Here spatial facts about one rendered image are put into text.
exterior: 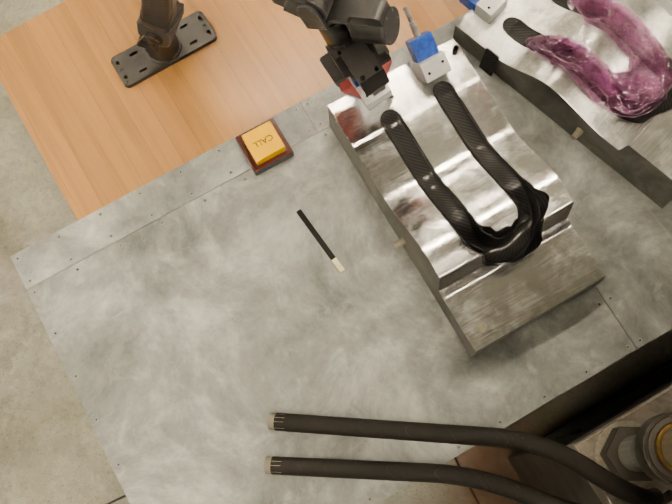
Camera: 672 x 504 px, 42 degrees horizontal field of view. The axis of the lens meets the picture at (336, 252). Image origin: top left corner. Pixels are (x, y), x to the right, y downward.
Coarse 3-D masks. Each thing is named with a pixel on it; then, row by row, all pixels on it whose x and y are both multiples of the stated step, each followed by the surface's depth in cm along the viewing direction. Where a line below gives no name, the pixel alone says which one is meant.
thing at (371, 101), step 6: (354, 84) 154; (360, 90) 150; (384, 90) 150; (390, 90) 150; (366, 96) 151; (372, 96) 150; (378, 96) 150; (384, 96) 152; (366, 102) 150; (372, 102) 150; (378, 102) 154
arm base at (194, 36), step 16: (192, 16) 170; (176, 32) 169; (192, 32) 169; (208, 32) 170; (128, 48) 169; (144, 48) 168; (160, 48) 162; (176, 48) 166; (192, 48) 168; (112, 64) 168; (128, 64) 168; (144, 64) 168; (160, 64) 168; (128, 80) 167
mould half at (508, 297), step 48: (432, 96) 155; (480, 96) 156; (384, 144) 154; (432, 144) 154; (384, 192) 152; (480, 192) 148; (432, 240) 144; (576, 240) 151; (432, 288) 153; (480, 288) 149; (528, 288) 149; (576, 288) 149; (480, 336) 147
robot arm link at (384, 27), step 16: (336, 0) 132; (352, 0) 131; (368, 0) 130; (384, 0) 129; (304, 16) 130; (320, 16) 129; (336, 16) 131; (352, 16) 130; (368, 16) 129; (384, 16) 129; (352, 32) 133; (368, 32) 131; (384, 32) 130
